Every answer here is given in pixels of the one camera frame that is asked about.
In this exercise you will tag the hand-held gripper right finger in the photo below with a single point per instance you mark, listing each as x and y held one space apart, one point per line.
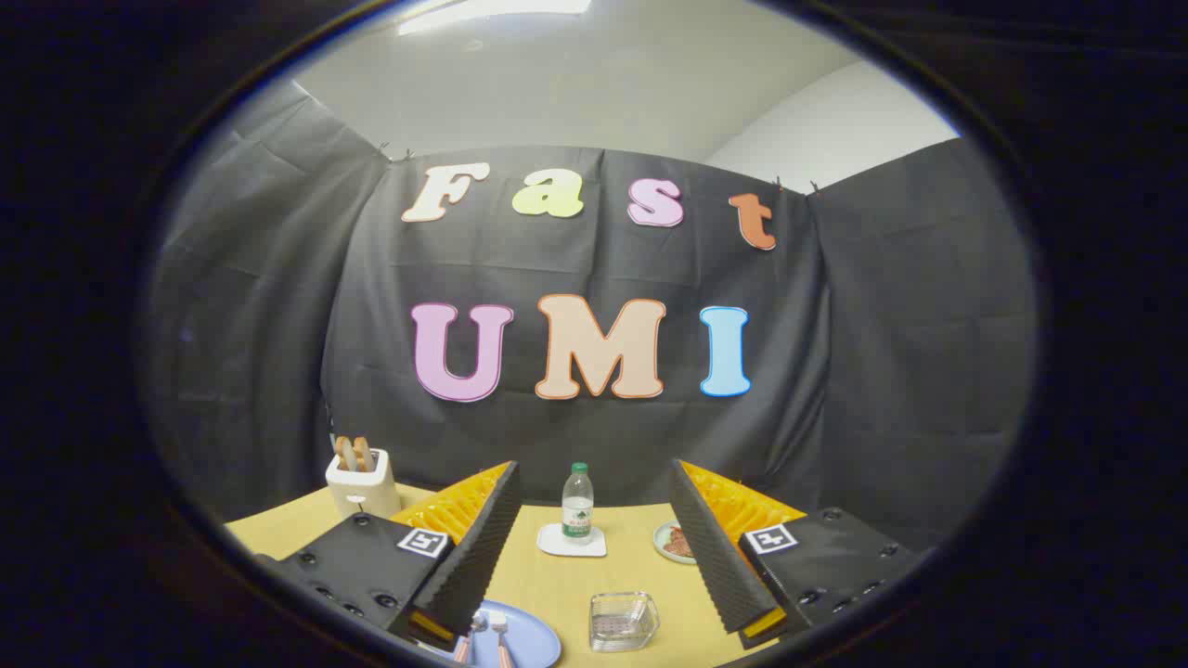
710 557

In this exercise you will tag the clear plastic water bottle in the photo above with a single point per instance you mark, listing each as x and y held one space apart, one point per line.
577 506

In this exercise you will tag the blue round plate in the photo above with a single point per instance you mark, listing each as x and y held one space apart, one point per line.
534 645

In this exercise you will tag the pale green oval plate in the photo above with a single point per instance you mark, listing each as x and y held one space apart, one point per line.
661 543

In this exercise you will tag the perforated steel square tray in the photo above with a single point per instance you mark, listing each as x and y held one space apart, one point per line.
624 622

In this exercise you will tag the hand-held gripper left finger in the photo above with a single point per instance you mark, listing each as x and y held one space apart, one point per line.
478 557

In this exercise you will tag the brown grilled meat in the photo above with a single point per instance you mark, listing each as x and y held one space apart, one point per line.
680 543

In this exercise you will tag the cream white toaster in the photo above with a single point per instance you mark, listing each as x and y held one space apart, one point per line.
367 492

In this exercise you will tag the toast slice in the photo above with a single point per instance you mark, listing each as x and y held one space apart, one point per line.
364 453
344 453

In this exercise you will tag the white square coaster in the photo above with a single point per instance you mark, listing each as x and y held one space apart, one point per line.
552 543

